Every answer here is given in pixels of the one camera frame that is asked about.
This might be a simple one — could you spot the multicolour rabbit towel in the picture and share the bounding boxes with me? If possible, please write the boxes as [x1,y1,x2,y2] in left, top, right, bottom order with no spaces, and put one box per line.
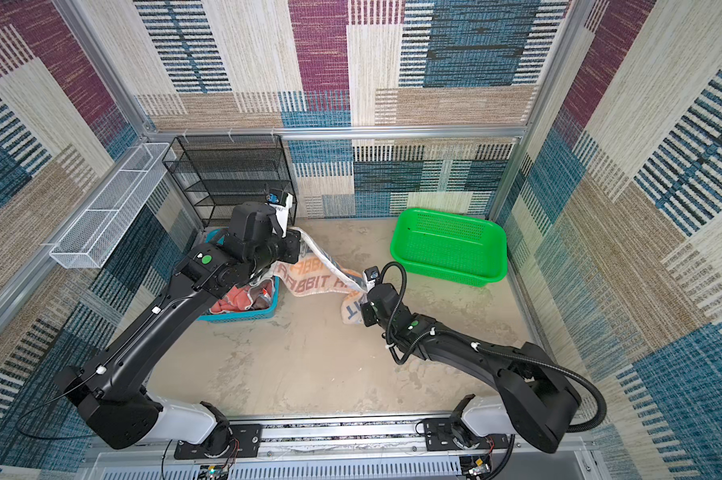
[266,227,369,324]

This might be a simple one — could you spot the teal plastic basket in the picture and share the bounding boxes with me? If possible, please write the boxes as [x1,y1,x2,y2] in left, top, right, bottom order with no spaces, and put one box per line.
[196,227,282,323]

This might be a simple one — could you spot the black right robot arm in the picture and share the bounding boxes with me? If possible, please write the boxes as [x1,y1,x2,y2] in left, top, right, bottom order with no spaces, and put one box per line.
[360,283,582,453]

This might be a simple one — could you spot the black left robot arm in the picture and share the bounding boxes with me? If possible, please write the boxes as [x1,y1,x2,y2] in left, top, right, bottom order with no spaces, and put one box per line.
[55,201,301,458]

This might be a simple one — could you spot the red pink towel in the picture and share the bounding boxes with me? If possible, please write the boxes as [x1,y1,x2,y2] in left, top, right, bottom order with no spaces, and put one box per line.
[210,279,275,315]

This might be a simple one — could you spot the green plastic basket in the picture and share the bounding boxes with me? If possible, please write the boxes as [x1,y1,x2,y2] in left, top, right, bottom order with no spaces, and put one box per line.
[390,208,508,287]

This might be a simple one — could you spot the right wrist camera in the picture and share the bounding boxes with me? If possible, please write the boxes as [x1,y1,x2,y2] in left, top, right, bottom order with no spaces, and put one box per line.
[363,266,382,293]

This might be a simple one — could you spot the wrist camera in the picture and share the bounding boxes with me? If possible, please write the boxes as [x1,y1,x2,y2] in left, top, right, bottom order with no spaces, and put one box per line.
[363,266,382,293]
[266,189,295,238]

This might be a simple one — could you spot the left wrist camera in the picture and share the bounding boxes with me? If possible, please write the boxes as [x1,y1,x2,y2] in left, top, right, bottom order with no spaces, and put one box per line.
[266,189,295,238]

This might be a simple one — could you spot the black wire shelf rack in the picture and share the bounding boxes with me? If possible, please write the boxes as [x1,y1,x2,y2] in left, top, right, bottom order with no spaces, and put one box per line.
[162,134,296,227]

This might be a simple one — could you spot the aluminium front rail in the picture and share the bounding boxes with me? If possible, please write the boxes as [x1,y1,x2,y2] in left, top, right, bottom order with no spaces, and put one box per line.
[76,412,610,479]

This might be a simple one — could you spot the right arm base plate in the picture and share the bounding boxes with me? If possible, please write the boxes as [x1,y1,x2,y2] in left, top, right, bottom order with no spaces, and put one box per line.
[414,417,510,451]

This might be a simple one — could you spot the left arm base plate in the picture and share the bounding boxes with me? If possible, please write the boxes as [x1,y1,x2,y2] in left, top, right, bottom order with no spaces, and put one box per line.
[173,424,263,462]

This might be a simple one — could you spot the white wire mesh tray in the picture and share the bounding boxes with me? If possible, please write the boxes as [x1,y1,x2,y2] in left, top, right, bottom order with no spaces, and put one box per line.
[50,143,169,269]

